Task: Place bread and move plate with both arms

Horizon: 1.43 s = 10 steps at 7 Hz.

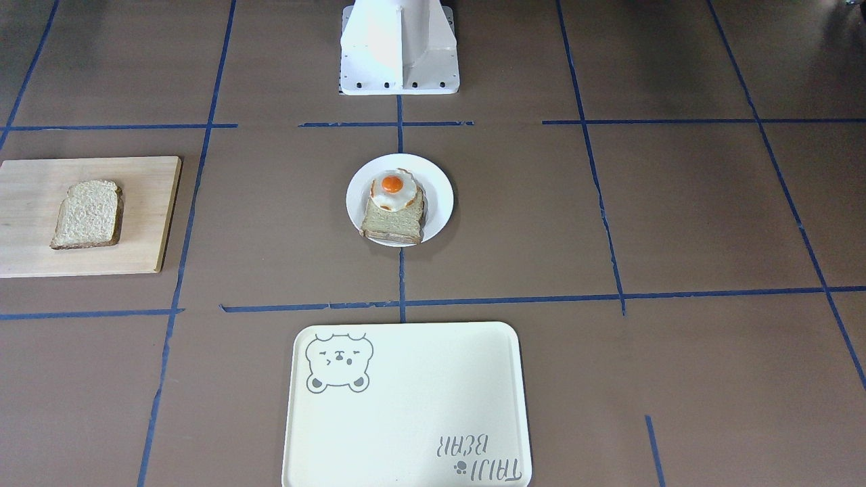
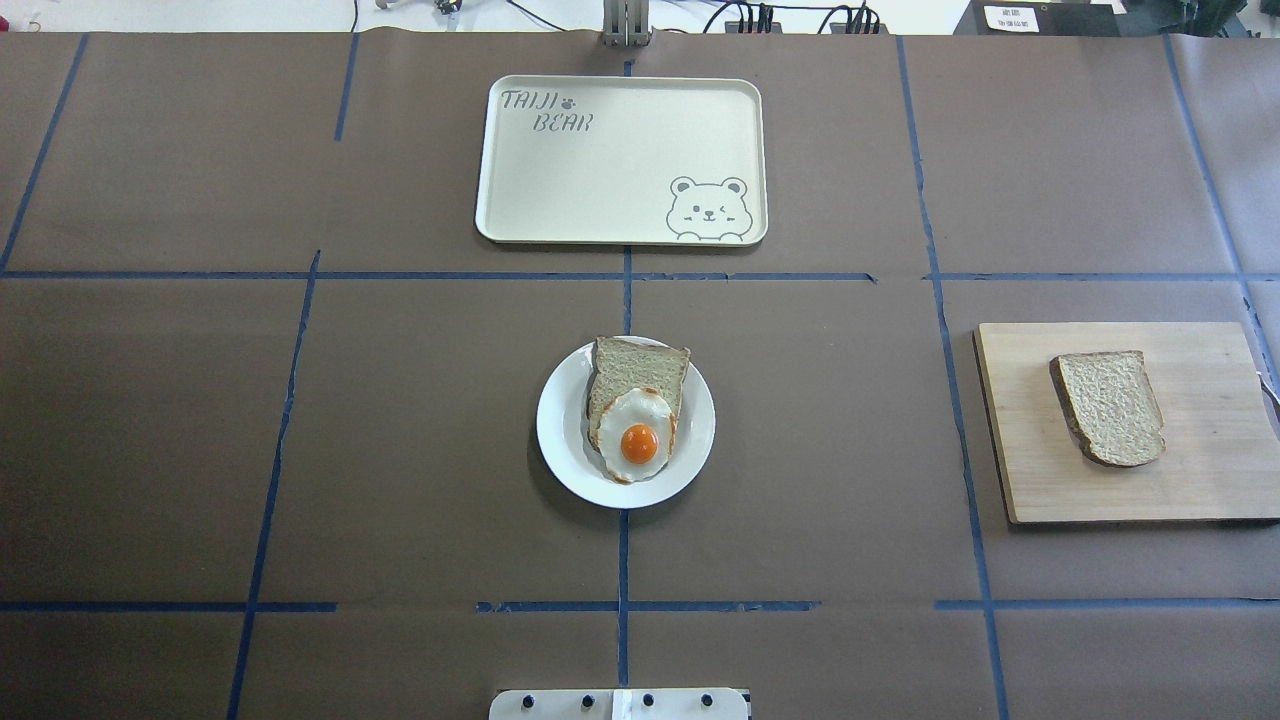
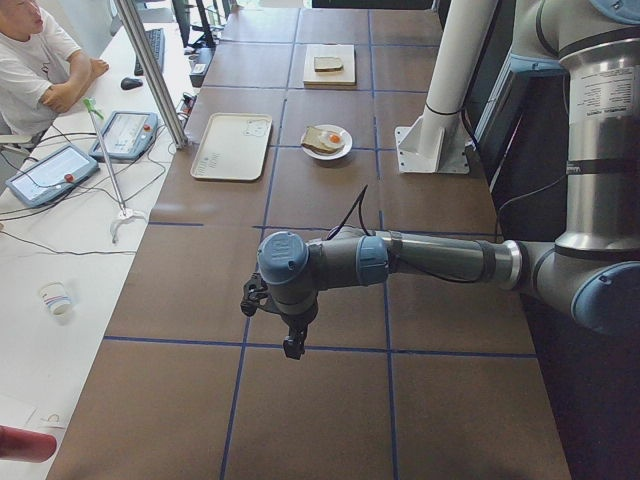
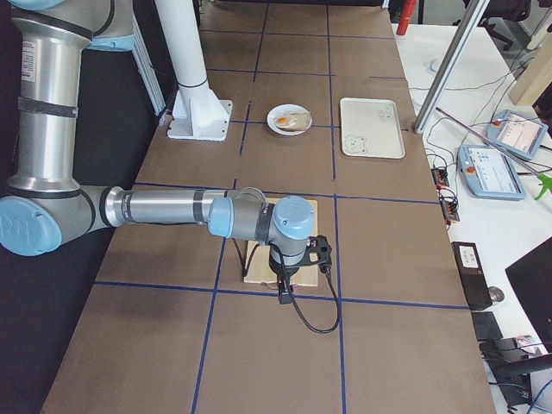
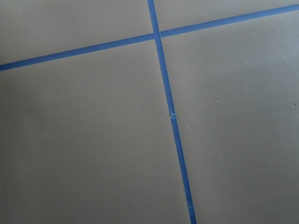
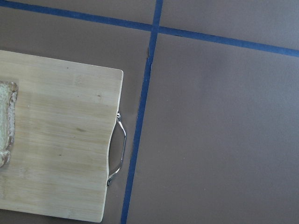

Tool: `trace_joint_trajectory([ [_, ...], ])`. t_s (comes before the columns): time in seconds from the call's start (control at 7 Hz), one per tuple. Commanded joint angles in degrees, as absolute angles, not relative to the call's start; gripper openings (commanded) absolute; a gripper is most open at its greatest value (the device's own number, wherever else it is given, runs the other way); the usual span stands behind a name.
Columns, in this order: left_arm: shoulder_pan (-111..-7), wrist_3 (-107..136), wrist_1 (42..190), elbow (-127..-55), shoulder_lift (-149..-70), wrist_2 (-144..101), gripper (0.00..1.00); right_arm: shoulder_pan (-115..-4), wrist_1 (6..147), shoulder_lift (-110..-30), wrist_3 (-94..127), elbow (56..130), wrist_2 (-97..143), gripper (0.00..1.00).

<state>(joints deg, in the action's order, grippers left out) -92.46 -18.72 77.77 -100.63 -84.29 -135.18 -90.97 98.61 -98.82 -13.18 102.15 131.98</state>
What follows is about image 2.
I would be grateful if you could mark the fried egg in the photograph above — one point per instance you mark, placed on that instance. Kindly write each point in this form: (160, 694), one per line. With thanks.
(635, 435)

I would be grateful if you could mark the white camera mast base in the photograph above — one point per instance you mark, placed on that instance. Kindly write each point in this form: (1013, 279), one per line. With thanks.
(623, 703)

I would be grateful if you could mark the wooden cutting board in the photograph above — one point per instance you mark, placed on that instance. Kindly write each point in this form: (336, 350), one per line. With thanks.
(1220, 458)

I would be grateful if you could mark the bread slice on plate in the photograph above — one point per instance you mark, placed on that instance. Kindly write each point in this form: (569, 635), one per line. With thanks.
(621, 365)

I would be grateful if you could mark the aluminium frame post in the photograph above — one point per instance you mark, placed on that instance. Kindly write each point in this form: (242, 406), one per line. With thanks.
(626, 23)

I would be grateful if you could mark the bread slice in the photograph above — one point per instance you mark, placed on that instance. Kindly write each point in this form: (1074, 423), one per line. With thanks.
(1110, 406)
(621, 365)

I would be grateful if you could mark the cream bear serving tray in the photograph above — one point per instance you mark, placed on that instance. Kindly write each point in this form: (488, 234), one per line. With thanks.
(653, 161)

